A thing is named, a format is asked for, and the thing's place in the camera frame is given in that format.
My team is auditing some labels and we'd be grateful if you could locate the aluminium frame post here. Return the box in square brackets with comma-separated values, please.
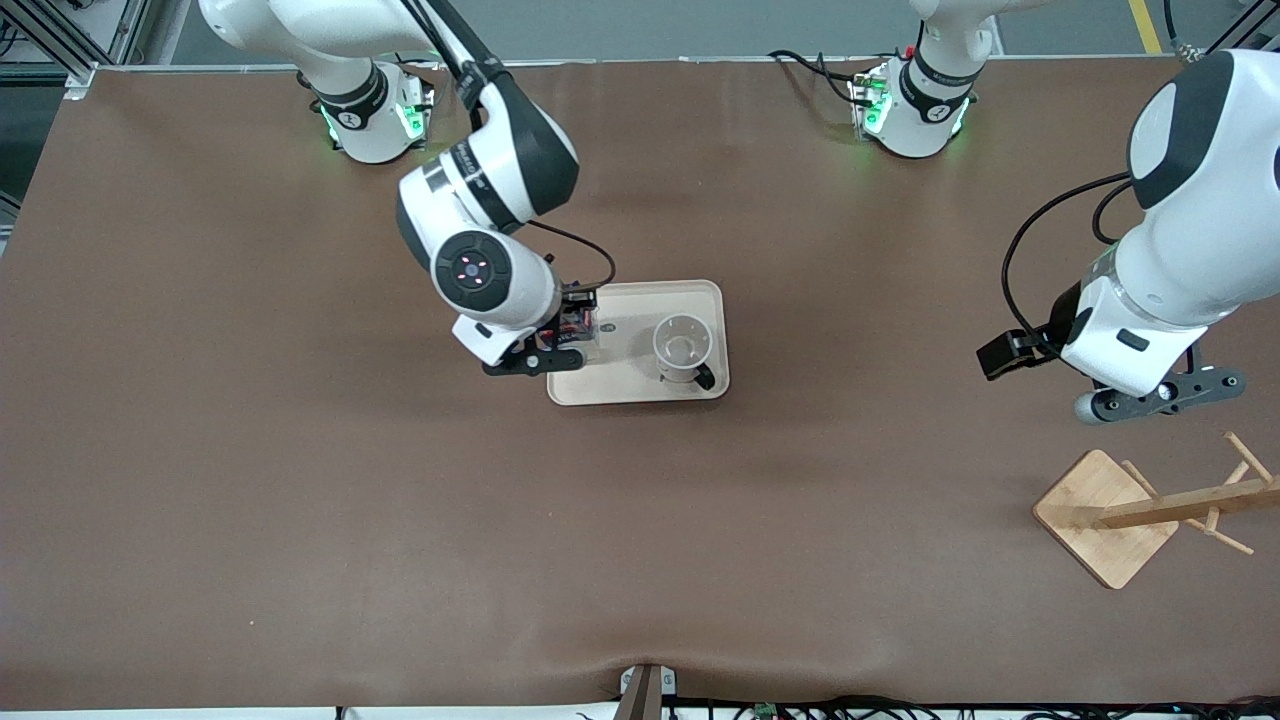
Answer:
[0, 0, 151, 101]

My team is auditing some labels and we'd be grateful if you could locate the metal table clamp bracket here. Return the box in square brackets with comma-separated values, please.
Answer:
[618, 663, 679, 720]

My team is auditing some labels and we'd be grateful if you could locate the brown table cover mat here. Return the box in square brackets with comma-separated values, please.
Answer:
[0, 58, 1280, 713]

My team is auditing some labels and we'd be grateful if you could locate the wooden mug tree stand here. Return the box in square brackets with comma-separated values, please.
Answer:
[1032, 432, 1280, 591]

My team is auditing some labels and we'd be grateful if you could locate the white mug with black handle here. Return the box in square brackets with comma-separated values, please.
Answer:
[653, 314, 717, 391]

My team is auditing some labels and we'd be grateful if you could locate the black left arm base cable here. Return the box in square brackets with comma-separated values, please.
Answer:
[768, 48, 863, 109]

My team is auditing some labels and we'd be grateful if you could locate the cream tray with rabbit print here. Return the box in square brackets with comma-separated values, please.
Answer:
[547, 280, 730, 407]

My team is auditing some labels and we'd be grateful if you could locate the blue milk carton green cap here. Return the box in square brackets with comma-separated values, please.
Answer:
[560, 305, 603, 369]

